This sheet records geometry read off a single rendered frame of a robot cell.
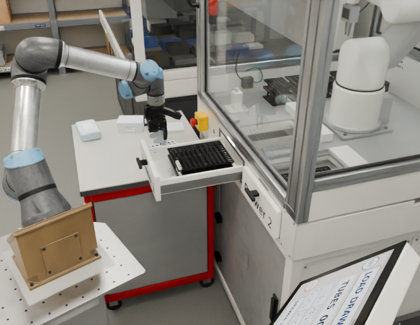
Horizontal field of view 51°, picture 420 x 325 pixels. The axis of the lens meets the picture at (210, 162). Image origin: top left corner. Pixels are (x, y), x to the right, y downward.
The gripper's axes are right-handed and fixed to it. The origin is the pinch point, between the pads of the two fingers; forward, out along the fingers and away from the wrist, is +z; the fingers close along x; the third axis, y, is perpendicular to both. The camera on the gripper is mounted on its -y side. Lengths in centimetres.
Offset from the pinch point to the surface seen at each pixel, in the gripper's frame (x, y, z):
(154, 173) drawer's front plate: 39.5, 18.1, -11.7
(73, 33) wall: -388, -32, 49
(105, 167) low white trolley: 0.7, 27.3, 5.1
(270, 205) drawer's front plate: 73, -9, -11
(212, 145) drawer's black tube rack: 25.8, -12.0, -8.9
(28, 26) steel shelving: -346, 20, 24
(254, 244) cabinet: 57, -15, 20
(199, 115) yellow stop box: -0.3, -18.2, -10.1
